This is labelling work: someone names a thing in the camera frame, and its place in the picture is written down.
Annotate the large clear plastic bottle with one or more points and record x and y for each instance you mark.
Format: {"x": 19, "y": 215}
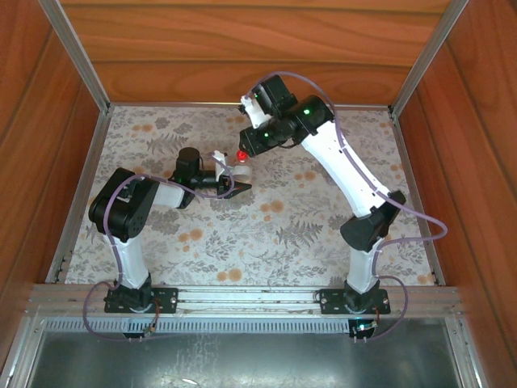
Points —
{"x": 243, "y": 174}

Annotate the red bottle cap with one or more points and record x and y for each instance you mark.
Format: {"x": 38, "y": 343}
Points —
{"x": 241, "y": 157}

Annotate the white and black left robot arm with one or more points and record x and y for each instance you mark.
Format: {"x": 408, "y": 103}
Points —
{"x": 133, "y": 262}

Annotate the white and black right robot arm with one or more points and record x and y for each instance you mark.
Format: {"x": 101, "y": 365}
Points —
{"x": 343, "y": 169}

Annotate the floral patterned tablecloth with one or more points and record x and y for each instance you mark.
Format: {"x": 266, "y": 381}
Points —
{"x": 226, "y": 226}

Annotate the wide aluminium mounting beam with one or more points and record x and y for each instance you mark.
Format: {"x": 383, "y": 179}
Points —
{"x": 250, "y": 297}

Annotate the grey metal sheet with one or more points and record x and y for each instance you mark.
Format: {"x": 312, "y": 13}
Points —
{"x": 242, "y": 363}

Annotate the small circuit board green light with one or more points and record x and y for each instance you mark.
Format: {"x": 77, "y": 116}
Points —
{"x": 363, "y": 326}

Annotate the aluminium table edge rail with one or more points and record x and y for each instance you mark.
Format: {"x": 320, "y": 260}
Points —
{"x": 81, "y": 190}
{"x": 407, "y": 161}
{"x": 182, "y": 104}

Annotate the aluminium frame post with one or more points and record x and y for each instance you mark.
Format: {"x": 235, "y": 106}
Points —
{"x": 428, "y": 56}
{"x": 76, "y": 52}

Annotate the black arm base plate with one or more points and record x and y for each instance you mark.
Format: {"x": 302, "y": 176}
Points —
{"x": 331, "y": 301}
{"x": 165, "y": 301}

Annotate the aluminium lower frame bar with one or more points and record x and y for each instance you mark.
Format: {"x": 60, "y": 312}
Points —
{"x": 464, "y": 351}
{"x": 20, "y": 351}

